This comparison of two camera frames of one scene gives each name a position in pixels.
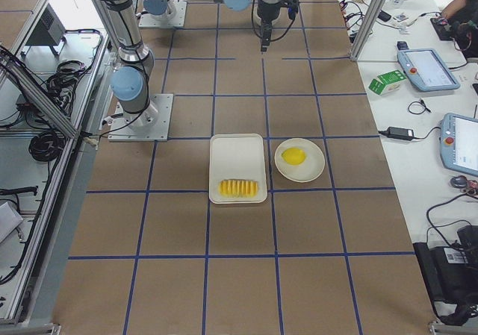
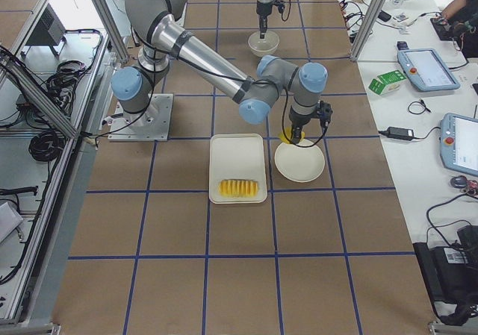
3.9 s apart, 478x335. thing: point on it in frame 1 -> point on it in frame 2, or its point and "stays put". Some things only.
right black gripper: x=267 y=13 -> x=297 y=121
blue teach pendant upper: x=427 y=69 stays put
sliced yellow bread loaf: x=236 y=188 stays put
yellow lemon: x=293 y=156 -> x=288 y=133
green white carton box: x=387 y=83 stays put
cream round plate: x=309 y=169 stays put
